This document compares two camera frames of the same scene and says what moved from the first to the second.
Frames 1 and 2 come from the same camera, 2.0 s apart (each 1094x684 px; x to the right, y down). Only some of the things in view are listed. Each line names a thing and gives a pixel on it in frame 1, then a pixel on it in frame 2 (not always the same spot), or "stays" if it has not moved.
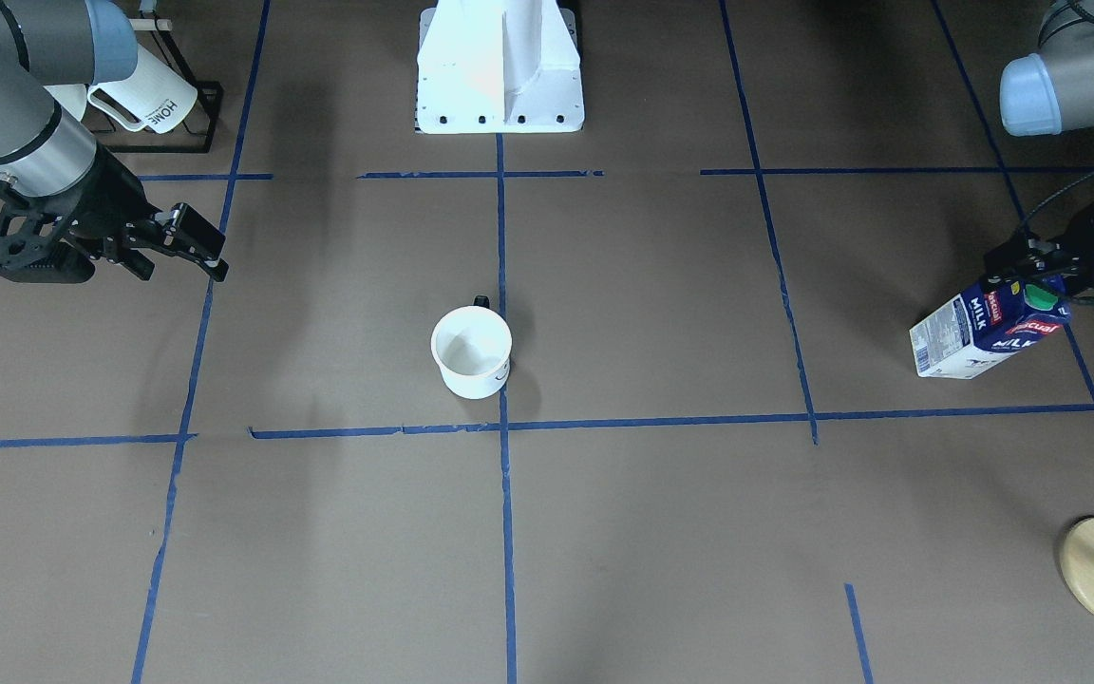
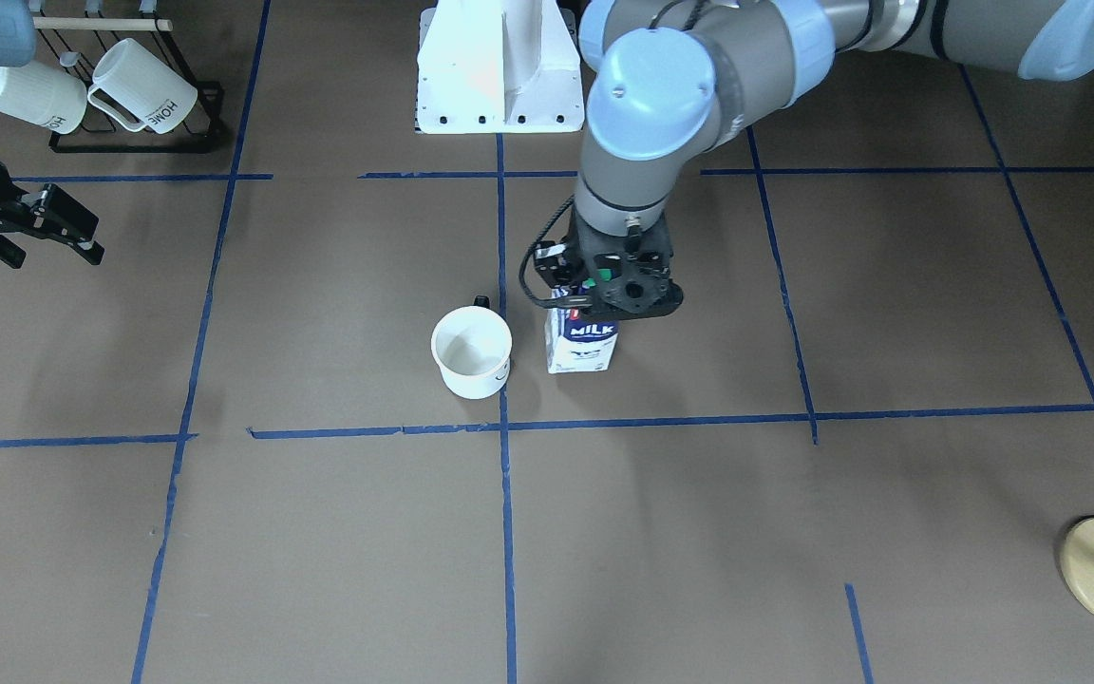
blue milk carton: x=984 y=325 → x=576 y=345
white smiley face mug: x=471 y=346 stays
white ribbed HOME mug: x=157 y=95 stays
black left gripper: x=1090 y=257 → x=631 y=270
